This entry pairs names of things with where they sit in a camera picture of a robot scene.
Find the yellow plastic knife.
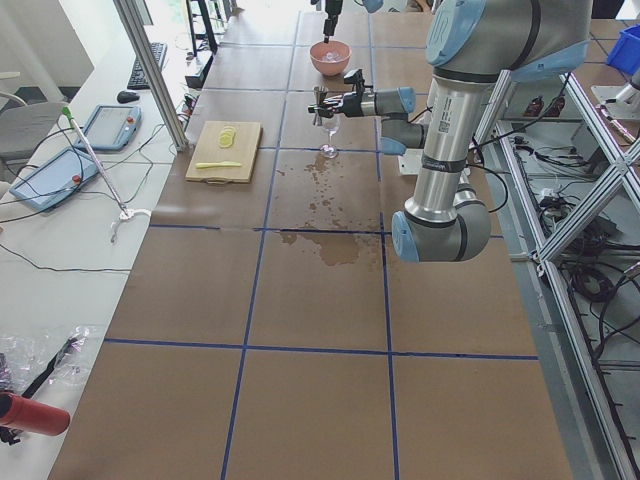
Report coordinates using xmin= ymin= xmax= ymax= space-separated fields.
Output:
xmin=195 ymin=161 xmax=243 ymax=170

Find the metal rod with green tip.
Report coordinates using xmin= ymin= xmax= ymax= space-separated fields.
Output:
xmin=62 ymin=106 xmax=127 ymax=212

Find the aluminium frame post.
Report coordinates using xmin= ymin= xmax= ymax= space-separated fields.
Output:
xmin=113 ymin=0 xmax=189 ymax=152

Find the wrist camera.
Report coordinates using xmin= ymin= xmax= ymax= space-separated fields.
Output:
xmin=343 ymin=69 xmax=366 ymax=94

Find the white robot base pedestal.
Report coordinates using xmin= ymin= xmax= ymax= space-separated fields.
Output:
xmin=397 ymin=149 xmax=423 ymax=176

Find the clear plastic bag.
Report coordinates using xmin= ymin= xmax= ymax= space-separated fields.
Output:
xmin=1 ymin=325 xmax=106 ymax=394

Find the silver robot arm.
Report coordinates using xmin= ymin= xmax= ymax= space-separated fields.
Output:
xmin=323 ymin=0 xmax=384 ymax=43
xmin=308 ymin=1 xmax=592 ymax=262

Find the pink bowl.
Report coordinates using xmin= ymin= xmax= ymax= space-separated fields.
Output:
xmin=309 ymin=40 xmax=352 ymax=77

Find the clear ice cubes pile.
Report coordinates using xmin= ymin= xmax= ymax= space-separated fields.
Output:
xmin=320 ymin=51 xmax=343 ymax=64

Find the grey office chair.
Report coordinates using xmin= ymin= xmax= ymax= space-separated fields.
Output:
xmin=1 ymin=92 xmax=68 ymax=181

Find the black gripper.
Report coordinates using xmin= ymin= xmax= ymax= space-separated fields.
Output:
xmin=323 ymin=0 xmax=343 ymax=43
xmin=307 ymin=92 xmax=375 ymax=118

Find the steel double jigger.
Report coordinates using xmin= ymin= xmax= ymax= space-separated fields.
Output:
xmin=313 ymin=86 xmax=328 ymax=126

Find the clear wine glass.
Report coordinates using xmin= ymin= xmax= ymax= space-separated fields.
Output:
xmin=319 ymin=116 xmax=340 ymax=159

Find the black computer mouse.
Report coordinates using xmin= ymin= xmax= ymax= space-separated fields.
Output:
xmin=116 ymin=90 xmax=140 ymax=104

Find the red bottle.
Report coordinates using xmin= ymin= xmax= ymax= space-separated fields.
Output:
xmin=1 ymin=392 xmax=71 ymax=436

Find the blue teach pendant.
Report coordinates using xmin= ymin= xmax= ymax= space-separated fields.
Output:
xmin=82 ymin=105 xmax=142 ymax=152
xmin=9 ymin=147 xmax=98 ymax=211

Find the far blue teach pendant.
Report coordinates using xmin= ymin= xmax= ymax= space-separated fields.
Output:
xmin=82 ymin=105 xmax=142 ymax=152

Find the bamboo cutting board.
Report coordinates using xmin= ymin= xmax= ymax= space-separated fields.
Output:
xmin=185 ymin=121 xmax=262 ymax=183

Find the black keyboard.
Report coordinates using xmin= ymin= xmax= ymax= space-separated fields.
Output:
xmin=126 ymin=41 xmax=169 ymax=91

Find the near blue teach pendant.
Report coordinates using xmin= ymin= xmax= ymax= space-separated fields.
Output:
xmin=9 ymin=147 xmax=98 ymax=211

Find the blue storage bin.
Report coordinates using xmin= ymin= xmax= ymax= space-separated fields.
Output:
xmin=606 ymin=24 xmax=640 ymax=75

